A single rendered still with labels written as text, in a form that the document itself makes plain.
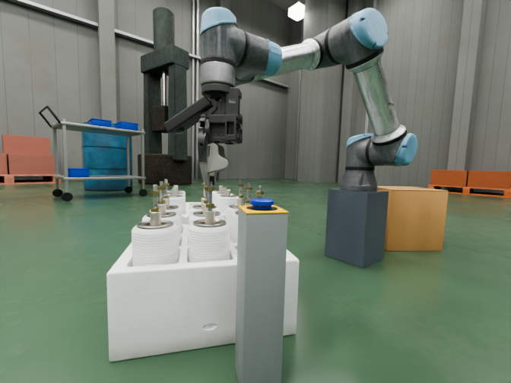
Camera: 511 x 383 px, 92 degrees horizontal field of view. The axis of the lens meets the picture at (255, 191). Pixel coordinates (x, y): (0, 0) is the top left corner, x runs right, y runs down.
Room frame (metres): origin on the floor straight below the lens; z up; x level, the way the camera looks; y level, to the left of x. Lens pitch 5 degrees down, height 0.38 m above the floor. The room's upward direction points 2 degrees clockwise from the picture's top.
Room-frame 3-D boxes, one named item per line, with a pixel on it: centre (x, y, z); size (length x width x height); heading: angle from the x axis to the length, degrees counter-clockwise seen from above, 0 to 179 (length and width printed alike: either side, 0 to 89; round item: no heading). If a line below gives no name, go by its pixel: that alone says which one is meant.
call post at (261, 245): (0.42, -0.01, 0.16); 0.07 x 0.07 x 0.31; 15
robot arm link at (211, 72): (0.57, 0.09, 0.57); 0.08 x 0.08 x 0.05
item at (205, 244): (0.57, 0.10, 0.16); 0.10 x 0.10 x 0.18
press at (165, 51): (5.12, 1.88, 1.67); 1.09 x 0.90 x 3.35; 39
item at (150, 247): (0.54, 0.22, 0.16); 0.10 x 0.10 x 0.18
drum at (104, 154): (3.74, 2.22, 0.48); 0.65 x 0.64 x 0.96; 129
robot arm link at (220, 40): (0.57, 0.09, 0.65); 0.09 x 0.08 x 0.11; 123
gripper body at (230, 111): (0.56, 0.08, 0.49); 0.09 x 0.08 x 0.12; 82
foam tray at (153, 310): (0.68, 0.13, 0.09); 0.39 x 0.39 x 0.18; 15
